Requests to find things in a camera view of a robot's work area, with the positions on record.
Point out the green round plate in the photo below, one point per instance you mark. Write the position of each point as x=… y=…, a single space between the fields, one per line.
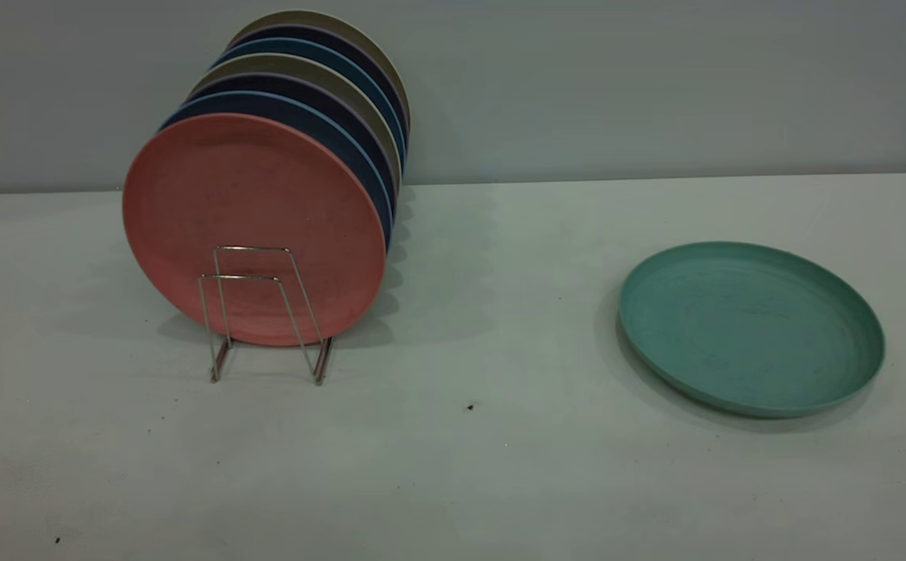
x=749 y=327

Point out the dark purple plate lilac rim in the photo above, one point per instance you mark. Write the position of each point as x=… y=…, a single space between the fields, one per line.
x=297 y=83
x=322 y=33

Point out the beige round plate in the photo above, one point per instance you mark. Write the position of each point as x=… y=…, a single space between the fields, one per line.
x=312 y=16
x=289 y=64

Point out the navy plate light blue rim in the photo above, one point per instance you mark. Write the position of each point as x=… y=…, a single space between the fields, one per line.
x=304 y=111

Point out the pink round plate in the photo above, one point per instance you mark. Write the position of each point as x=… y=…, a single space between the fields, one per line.
x=250 y=195

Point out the teal blue round plate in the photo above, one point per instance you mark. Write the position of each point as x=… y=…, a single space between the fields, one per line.
x=304 y=47

